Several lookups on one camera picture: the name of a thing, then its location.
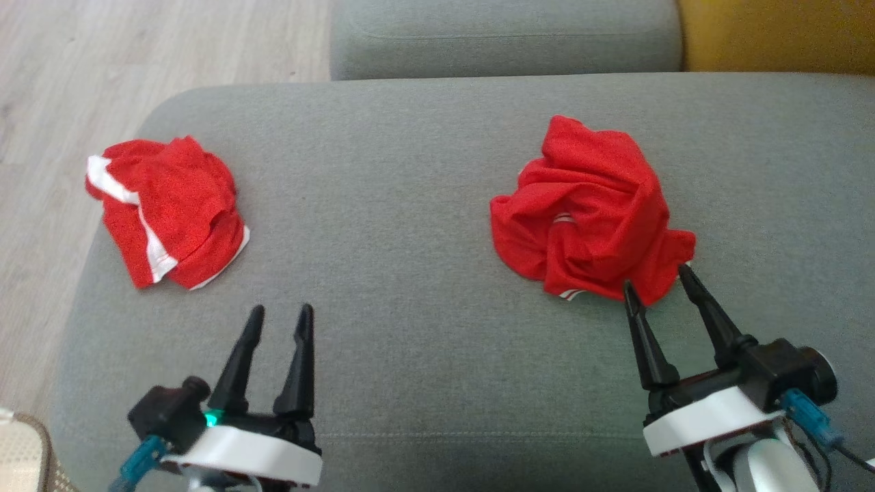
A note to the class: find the grey sofa back cushion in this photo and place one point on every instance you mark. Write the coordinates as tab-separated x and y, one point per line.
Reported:
506	34

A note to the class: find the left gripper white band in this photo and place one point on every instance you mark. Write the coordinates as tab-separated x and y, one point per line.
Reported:
246	451

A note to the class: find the red shorts with white trim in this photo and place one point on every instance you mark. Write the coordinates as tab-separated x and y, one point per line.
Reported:
178	205

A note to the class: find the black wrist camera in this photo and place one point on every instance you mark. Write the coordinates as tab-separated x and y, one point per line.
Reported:
786	372
167	413

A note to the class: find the red basketball jersey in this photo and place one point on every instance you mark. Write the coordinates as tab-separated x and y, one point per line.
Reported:
601	205

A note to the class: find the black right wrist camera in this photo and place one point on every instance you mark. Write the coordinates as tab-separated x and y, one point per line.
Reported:
786	372

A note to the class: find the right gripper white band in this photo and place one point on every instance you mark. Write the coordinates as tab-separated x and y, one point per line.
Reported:
704	417

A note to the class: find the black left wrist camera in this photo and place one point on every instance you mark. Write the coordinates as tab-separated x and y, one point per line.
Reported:
167	413

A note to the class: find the beige woven laundry basket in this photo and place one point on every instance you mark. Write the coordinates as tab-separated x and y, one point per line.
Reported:
20	458

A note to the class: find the grey sofa seat cushion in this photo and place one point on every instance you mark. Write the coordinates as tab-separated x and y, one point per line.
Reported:
424	273

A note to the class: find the yellow cushion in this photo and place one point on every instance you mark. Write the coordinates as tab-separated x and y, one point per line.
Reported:
779	34

